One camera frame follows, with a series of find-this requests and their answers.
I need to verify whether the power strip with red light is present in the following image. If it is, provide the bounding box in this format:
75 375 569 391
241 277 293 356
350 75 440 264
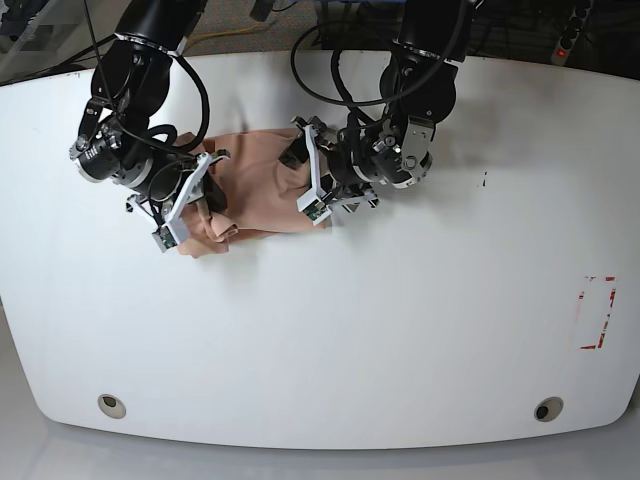
550 0 593 66

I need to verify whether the table grommet hole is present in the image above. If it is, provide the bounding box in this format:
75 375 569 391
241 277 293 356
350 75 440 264
534 397 564 423
97 394 126 420

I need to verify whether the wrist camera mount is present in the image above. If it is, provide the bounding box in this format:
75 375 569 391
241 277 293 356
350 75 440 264
125 149 230 252
289 115 381 226

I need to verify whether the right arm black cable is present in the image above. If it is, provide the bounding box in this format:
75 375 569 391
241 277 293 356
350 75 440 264
144 54 211 156

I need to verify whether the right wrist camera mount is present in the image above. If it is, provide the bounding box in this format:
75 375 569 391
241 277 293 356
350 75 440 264
125 149 230 252

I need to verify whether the right table grommet hole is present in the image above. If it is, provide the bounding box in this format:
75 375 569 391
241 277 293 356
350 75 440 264
534 397 564 423

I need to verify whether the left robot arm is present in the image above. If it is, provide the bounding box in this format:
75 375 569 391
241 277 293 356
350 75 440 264
280 1 476 208

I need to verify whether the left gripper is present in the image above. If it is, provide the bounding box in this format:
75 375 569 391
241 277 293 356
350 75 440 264
279 127 380 200

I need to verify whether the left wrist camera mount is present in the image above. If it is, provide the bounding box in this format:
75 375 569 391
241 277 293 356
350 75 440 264
289 115 381 226

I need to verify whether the left table grommet hole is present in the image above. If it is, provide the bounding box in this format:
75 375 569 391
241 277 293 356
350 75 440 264
97 394 126 420

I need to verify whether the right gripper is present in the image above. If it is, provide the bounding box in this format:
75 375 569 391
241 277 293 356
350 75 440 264
127 154 228 213

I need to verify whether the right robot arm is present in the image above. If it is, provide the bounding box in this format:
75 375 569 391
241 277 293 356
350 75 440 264
70 1 210 215

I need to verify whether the yellow floor cable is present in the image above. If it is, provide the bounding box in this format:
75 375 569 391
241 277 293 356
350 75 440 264
192 22 266 46

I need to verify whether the peach T-shirt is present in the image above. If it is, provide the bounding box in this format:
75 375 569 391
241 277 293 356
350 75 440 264
178 128 330 258

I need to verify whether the red tape rectangle marking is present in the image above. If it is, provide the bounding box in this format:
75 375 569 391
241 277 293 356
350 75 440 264
575 276 617 351

